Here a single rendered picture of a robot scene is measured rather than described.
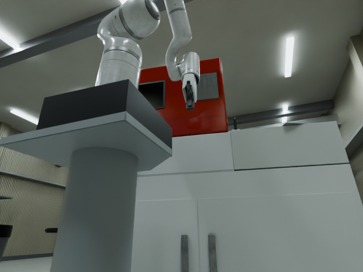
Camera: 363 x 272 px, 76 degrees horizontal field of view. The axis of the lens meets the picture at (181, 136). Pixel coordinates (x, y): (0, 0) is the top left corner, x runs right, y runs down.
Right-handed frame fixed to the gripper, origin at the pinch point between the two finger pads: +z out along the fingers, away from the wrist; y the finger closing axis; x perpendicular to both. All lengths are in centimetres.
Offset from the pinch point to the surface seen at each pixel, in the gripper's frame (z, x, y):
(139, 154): 37.6, -7.9, 25.1
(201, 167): 28.4, 4.0, -1.6
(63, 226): 55, -20, 28
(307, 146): 23.7, 39.1, -0.6
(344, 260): 56, 41, -7
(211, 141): 19.0, 8.0, 0.4
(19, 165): -295, -693, -516
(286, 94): -399, 188, -423
